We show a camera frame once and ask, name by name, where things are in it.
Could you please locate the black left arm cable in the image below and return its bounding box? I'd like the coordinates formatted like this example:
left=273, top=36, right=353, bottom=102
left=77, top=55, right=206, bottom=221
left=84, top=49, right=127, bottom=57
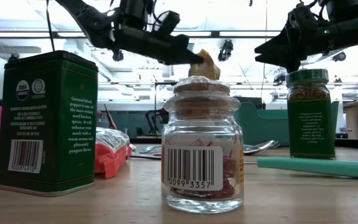
left=45, top=0, right=56, bottom=52

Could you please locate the green pepper spice tin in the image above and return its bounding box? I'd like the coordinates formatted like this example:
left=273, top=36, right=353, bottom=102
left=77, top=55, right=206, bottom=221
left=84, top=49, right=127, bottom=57
left=0, top=50, right=99, bottom=197

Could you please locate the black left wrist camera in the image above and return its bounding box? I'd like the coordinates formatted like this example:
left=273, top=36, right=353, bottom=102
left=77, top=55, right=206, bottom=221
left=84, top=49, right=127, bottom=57
left=153, top=10, right=182, bottom=35

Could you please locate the green plastic bin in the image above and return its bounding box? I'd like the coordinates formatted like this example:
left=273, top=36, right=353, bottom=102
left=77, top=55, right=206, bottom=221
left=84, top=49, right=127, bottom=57
left=234, top=101, right=340, bottom=147

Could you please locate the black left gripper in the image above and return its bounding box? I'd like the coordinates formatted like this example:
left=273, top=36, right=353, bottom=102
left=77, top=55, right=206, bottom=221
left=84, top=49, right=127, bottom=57
left=113, top=0, right=204, bottom=65

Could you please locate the clear yellow snack packet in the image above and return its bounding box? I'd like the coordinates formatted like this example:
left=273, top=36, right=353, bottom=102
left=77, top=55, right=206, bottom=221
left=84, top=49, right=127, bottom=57
left=187, top=49, right=222, bottom=81

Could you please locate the green lid oregano jar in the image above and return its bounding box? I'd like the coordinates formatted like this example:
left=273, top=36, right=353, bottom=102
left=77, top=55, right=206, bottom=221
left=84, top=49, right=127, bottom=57
left=286, top=68, right=337, bottom=161

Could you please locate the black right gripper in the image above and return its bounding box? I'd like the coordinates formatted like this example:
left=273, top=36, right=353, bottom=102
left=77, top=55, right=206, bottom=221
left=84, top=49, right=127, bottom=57
left=255, top=4, right=335, bottom=74

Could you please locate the spoon with mint green handle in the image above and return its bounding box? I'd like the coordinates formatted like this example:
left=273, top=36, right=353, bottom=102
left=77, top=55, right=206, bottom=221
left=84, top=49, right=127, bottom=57
left=243, top=157, right=358, bottom=180

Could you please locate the black aluminium table frame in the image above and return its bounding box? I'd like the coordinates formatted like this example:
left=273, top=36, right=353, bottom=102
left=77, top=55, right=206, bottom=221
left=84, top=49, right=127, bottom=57
left=128, top=136, right=358, bottom=149

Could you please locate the plain silver spoon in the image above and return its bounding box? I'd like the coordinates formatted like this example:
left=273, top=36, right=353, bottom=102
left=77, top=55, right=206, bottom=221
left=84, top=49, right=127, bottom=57
left=243, top=139, right=278, bottom=156

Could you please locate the red ramen noodle packet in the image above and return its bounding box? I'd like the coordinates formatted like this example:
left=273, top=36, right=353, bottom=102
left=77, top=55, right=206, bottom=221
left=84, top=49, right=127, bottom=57
left=0, top=126, right=133, bottom=180

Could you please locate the black light bar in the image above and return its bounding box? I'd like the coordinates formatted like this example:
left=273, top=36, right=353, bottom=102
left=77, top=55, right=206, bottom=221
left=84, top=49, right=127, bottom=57
left=0, top=30, right=291, bottom=39

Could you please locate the black monitor screen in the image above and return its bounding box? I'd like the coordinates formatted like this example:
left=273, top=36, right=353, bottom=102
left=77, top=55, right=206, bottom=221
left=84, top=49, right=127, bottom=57
left=236, top=96, right=266, bottom=110

